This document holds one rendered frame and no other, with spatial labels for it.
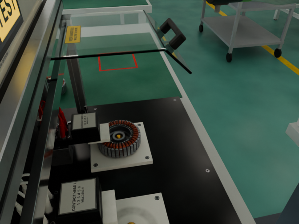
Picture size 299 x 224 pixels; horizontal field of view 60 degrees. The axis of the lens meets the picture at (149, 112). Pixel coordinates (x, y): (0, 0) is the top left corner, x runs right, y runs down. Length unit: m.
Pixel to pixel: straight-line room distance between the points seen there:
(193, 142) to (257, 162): 1.13
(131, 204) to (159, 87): 0.51
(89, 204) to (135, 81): 0.65
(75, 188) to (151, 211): 0.19
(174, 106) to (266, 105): 1.57
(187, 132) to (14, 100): 0.54
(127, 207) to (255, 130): 1.58
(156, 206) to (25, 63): 0.37
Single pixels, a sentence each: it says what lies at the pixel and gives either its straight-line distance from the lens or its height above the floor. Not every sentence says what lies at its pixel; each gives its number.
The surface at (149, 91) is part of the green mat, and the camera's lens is 0.94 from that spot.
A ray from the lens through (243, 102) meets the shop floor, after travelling 2.29.
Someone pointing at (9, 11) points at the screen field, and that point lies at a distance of 0.41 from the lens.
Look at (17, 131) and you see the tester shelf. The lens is 0.27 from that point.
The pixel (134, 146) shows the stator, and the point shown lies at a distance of 0.64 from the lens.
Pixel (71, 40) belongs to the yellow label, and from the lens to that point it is 0.55.
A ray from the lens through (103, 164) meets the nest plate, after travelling 0.65.
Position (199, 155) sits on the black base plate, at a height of 0.77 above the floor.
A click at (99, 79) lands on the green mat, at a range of 1.03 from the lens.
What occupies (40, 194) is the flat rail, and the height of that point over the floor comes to 1.03.
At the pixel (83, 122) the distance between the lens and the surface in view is 0.63.
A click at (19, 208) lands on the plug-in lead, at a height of 0.94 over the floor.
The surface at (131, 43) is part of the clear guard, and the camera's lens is 0.51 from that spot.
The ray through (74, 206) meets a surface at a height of 0.92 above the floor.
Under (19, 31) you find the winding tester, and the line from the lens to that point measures 0.44.
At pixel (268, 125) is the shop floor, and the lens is 2.13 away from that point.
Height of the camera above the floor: 1.27
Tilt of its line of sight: 38 degrees down
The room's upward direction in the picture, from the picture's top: straight up
